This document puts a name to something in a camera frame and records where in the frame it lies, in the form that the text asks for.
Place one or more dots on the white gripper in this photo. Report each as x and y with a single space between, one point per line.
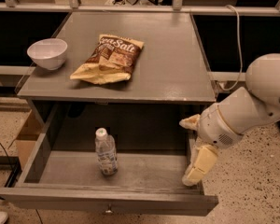
215 127

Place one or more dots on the clear plastic water bottle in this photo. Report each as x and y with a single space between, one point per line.
106 151

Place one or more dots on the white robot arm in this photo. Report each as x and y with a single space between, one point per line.
257 103

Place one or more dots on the grey cabinet counter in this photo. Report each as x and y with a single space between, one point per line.
170 69

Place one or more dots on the open grey top drawer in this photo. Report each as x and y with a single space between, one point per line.
153 152

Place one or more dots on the metal drawer knob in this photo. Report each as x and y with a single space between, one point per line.
109 210

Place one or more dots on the sea salt chips bag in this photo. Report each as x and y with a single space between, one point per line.
112 61

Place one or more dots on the cardboard box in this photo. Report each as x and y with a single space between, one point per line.
26 138

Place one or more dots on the white bowl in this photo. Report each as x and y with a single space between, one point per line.
48 53

